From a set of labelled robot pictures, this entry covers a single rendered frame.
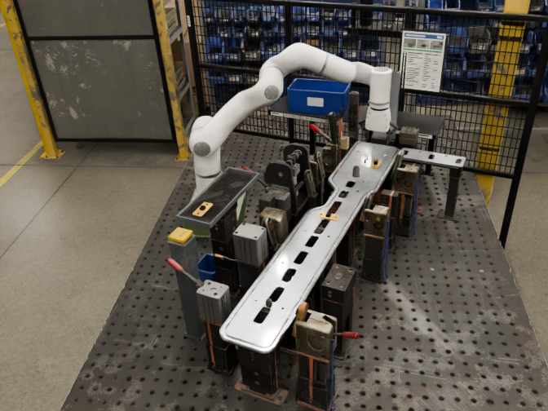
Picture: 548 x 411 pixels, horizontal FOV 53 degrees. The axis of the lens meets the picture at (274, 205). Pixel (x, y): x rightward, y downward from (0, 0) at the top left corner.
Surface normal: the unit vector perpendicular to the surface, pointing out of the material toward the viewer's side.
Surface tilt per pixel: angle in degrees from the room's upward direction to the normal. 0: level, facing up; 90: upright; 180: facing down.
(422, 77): 90
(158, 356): 0
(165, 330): 0
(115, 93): 92
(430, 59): 90
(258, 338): 0
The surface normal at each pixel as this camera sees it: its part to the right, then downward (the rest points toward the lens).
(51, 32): -0.13, 0.55
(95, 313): -0.05, -0.84
